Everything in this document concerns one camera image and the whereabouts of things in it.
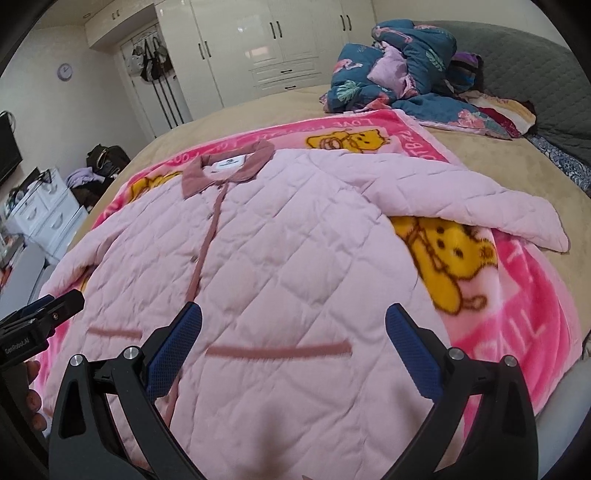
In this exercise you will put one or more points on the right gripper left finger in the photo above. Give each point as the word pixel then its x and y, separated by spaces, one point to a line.
pixel 85 443

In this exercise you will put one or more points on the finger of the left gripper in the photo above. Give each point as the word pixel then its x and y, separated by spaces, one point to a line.
pixel 64 307
pixel 35 306

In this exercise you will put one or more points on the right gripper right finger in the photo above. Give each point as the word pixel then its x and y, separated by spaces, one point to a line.
pixel 502 442

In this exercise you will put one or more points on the pink quilted jacket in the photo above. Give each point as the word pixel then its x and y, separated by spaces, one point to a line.
pixel 258 286

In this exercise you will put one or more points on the lilac clothes pile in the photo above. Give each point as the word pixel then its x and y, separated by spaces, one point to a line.
pixel 83 176

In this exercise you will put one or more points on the person's left hand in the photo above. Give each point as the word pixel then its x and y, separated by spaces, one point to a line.
pixel 33 399

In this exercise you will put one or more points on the white drawer cabinet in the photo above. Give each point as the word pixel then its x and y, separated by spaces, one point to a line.
pixel 48 215

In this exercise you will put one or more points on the pink cartoon bear blanket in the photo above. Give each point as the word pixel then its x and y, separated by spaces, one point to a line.
pixel 498 286

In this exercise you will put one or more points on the black flat television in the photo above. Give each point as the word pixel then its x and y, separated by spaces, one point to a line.
pixel 10 156

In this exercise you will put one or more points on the black bag on floor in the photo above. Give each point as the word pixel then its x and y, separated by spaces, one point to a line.
pixel 107 161

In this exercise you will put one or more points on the white door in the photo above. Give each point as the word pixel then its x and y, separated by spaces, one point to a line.
pixel 160 106

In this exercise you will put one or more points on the hanging bags on door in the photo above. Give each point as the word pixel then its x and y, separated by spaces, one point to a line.
pixel 149 60

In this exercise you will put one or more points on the white wardrobe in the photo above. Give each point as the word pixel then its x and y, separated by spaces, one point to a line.
pixel 225 53

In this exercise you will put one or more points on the grey padded headboard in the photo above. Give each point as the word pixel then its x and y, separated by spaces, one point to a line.
pixel 522 66

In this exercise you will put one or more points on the blue floral quilt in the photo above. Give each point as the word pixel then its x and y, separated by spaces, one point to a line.
pixel 418 69

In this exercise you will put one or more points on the round wall clock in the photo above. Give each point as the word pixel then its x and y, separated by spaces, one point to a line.
pixel 65 72

